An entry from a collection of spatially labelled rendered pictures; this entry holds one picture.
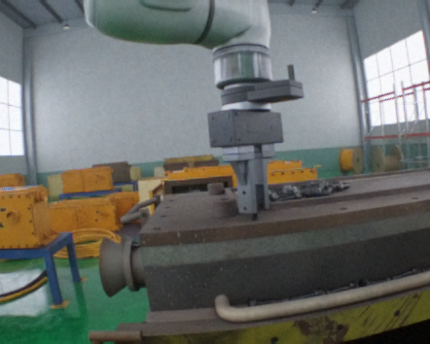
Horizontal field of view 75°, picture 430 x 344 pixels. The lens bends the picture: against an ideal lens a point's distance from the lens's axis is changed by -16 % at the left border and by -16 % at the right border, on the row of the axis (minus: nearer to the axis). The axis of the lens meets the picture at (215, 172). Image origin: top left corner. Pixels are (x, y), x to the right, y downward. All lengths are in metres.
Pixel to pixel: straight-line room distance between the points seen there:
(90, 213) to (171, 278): 6.18
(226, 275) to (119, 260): 0.22
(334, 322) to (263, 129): 0.31
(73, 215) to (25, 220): 3.30
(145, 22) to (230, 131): 0.18
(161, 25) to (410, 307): 0.55
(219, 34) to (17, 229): 3.33
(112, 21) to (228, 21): 0.16
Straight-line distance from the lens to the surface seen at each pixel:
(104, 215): 6.58
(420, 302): 0.58
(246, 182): 0.49
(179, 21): 0.44
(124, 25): 0.43
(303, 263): 0.53
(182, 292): 0.52
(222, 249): 0.50
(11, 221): 3.64
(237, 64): 0.48
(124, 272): 0.64
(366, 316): 0.53
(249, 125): 0.47
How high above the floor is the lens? 1.47
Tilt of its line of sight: 4 degrees down
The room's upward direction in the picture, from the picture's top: 5 degrees counter-clockwise
